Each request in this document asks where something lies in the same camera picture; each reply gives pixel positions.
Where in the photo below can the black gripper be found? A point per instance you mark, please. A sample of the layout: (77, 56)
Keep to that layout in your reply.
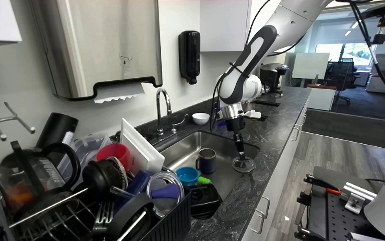
(233, 111)

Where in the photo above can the grey round cup lid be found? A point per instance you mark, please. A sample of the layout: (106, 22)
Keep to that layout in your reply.
(244, 166)

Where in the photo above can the navy blue cup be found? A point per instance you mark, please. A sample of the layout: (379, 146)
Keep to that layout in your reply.
(206, 162)

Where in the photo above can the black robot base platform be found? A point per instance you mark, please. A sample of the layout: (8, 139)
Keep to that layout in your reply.
(335, 218)

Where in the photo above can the stainless steel sink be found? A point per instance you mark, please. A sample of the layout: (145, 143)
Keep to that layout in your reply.
(188, 148)

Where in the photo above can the small white bowl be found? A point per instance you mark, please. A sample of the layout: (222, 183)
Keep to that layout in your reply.
(201, 118)

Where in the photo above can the green plastic utensil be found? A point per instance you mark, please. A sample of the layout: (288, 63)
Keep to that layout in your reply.
(204, 180)

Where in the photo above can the white base cabinets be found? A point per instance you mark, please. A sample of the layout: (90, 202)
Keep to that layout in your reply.
(273, 191)

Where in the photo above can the small blue bowl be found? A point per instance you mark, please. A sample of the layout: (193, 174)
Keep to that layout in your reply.
(186, 174)

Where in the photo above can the black plastic container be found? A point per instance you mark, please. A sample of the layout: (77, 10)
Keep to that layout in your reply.
(204, 201)

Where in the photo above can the chrome faucet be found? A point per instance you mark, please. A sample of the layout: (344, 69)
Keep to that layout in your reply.
(158, 115)

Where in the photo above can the black and red tool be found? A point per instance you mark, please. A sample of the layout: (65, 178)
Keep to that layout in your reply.
(320, 182)

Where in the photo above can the low white cabinet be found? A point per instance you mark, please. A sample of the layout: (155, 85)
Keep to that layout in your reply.
(321, 99)

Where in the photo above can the white rectangular plate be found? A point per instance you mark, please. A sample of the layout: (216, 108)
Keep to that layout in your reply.
(141, 147)

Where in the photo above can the white board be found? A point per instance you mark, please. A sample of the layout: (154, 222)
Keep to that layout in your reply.
(311, 65)

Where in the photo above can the dark dish rack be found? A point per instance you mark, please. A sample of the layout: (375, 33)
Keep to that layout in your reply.
(170, 225)

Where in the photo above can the dark office chair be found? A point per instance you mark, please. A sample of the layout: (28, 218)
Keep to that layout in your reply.
(340, 75)
(361, 77)

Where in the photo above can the red plastic bowl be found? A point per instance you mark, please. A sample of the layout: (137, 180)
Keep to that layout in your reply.
(113, 152)

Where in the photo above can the white paper towel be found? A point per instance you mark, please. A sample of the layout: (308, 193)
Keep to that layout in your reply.
(119, 92)

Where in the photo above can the black round pan lid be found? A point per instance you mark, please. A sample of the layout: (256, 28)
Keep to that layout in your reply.
(127, 214)

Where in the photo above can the clear plastic container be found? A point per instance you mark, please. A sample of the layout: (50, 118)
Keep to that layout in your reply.
(90, 144)

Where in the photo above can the black fork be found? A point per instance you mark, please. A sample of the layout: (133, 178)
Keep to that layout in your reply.
(103, 215)

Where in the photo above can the white office partition panel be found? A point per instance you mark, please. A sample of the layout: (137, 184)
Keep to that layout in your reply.
(381, 73)

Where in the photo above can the steel paper towel dispenser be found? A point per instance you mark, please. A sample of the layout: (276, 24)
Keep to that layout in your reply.
(113, 44)

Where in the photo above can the black tumbler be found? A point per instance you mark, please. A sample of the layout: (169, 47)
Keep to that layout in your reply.
(57, 128)

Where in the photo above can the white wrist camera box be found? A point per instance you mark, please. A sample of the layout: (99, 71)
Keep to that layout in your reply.
(254, 114)

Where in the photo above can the black wall soap dispenser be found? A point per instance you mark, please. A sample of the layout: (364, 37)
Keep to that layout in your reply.
(189, 53)

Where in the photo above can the aluminium bracket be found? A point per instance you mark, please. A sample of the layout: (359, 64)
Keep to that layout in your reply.
(357, 194)

